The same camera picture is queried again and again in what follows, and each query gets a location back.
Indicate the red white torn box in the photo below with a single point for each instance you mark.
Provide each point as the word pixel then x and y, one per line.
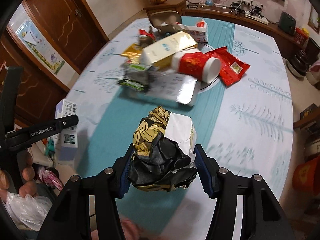
pixel 199 32

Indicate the person left hand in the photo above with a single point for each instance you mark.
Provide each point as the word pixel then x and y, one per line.
pixel 28 174

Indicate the wall poster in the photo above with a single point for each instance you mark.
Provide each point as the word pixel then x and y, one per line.
pixel 40 47

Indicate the red brown torn box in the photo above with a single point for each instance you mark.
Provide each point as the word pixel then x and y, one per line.
pixel 146 37

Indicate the white set-top box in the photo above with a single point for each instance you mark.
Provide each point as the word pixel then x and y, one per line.
pixel 258 18

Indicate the cream toothpaste box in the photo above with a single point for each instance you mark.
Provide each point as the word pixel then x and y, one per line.
pixel 160 53

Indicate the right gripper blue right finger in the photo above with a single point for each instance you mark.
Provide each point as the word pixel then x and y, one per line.
pixel 204 169

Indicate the red basket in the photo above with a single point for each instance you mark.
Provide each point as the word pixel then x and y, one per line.
pixel 301 36

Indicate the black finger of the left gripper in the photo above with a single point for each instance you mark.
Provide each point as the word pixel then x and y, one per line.
pixel 69 121

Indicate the red paper cup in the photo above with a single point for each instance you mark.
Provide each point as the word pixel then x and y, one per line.
pixel 195 63

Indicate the printed tablecloth with teal stripe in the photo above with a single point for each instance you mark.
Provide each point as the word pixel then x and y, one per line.
pixel 247 127

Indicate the white lavender small box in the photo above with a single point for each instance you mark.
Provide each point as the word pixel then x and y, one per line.
pixel 66 143

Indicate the clear plastic bag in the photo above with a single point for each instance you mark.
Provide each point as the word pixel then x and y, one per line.
pixel 29 211

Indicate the red snack packet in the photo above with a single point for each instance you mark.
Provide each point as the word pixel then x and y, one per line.
pixel 232 69

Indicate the golden snack bag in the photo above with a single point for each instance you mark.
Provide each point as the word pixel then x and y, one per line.
pixel 133 53

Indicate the red bucket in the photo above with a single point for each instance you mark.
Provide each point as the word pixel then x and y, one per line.
pixel 306 177

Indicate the green white wrapper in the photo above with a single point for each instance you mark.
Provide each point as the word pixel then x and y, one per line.
pixel 137 77

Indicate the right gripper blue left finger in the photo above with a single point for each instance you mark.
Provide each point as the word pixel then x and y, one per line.
pixel 124 183

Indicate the stacked metal pots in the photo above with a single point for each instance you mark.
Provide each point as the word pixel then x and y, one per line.
pixel 298 64

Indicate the brown wooden door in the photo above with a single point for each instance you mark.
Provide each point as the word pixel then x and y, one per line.
pixel 70 27

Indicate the wooden tv cabinet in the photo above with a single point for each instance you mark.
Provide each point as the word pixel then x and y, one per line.
pixel 286 43

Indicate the black gold wrapper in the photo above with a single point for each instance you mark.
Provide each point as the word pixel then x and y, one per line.
pixel 163 158

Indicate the dark green appliance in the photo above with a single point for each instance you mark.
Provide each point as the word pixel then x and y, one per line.
pixel 287 23

